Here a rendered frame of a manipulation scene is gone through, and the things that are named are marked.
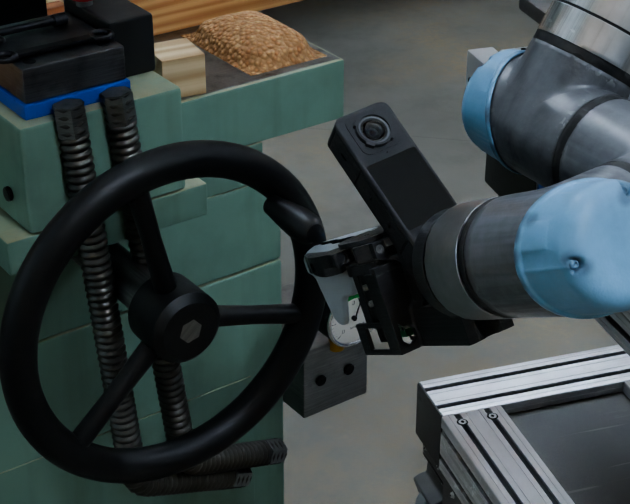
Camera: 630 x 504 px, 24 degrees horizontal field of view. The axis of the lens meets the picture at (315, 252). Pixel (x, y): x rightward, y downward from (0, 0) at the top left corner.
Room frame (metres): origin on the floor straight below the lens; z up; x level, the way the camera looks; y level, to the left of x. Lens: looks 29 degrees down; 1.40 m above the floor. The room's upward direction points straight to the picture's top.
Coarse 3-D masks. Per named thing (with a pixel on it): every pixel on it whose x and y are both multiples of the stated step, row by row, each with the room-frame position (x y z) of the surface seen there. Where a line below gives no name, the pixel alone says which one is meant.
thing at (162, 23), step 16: (128, 0) 1.32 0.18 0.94; (144, 0) 1.33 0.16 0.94; (160, 0) 1.34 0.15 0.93; (176, 0) 1.35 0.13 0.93; (192, 0) 1.36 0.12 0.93; (208, 0) 1.37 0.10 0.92; (224, 0) 1.38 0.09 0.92; (240, 0) 1.39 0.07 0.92; (256, 0) 1.40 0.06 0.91; (272, 0) 1.41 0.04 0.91; (288, 0) 1.42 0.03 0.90; (160, 16) 1.34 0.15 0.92; (176, 16) 1.35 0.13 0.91; (192, 16) 1.36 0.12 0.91; (208, 16) 1.37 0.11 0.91; (160, 32) 1.34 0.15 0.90
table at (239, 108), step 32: (192, 32) 1.34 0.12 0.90; (224, 64) 1.26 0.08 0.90; (320, 64) 1.26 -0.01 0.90; (192, 96) 1.18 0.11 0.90; (224, 96) 1.20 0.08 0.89; (256, 96) 1.22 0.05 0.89; (288, 96) 1.24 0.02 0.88; (320, 96) 1.26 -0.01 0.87; (192, 128) 1.18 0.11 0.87; (224, 128) 1.20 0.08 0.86; (256, 128) 1.22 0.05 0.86; (288, 128) 1.24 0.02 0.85; (192, 192) 1.07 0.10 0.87; (0, 224) 1.00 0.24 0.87; (160, 224) 1.05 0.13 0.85; (0, 256) 0.98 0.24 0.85
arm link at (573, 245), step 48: (528, 192) 0.76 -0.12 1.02; (576, 192) 0.71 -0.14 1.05; (624, 192) 0.71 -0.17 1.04; (480, 240) 0.74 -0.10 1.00; (528, 240) 0.70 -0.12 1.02; (576, 240) 0.68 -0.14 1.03; (624, 240) 0.69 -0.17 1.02; (480, 288) 0.74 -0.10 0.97; (528, 288) 0.70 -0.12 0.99; (576, 288) 0.67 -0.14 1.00; (624, 288) 0.68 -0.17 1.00
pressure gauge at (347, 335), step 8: (352, 296) 1.20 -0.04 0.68; (352, 304) 1.20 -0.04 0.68; (328, 312) 1.19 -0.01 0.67; (352, 312) 1.20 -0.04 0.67; (360, 312) 1.21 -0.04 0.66; (328, 320) 1.19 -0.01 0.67; (352, 320) 1.20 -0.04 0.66; (360, 320) 1.21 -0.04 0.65; (320, 328) 1.20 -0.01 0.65; (328, 328) 1.18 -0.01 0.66; (336, 328) 1.19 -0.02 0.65; (344, 328) 1.20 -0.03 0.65; (352, 328) 1.20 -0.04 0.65; (328, 336) 1.19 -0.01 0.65; (336, 336) 1.19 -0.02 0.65; (344, 336) 1.20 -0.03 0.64; (352, 336) 1.20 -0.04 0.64; (336, 344) 1.19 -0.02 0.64; (344, 344) 1.19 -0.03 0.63; (352, 344) 1.20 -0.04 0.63
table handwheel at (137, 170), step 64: (128, 192) 0.93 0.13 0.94; (64, 256) 0.90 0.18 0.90; (128, 256) 1.03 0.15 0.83; (128, 320) 0.96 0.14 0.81; (192, 320) 0.94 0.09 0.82; (256, 320) 1.00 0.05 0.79; (320, 320) 1.03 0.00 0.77; (128, 384) 0.93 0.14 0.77; (256, 384) 1.00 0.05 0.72; (64, 448) 0.89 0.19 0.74; (128, 448) 0.94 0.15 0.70; (192, 448) 0.95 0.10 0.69
